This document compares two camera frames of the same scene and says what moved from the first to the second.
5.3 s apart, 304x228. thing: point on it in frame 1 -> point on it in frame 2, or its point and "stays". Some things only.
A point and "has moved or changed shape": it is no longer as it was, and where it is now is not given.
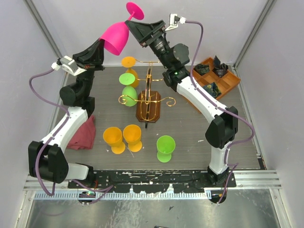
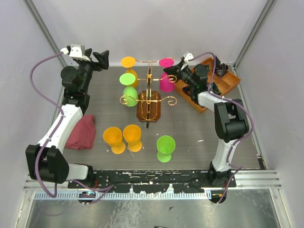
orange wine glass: (129, 61) stays
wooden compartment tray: (224, 83) stays
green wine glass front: (166, 145) stays
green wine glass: (129, 96) stays
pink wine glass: (116, 36) has moved or changed shape
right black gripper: (142, 32) -> (176, 71)
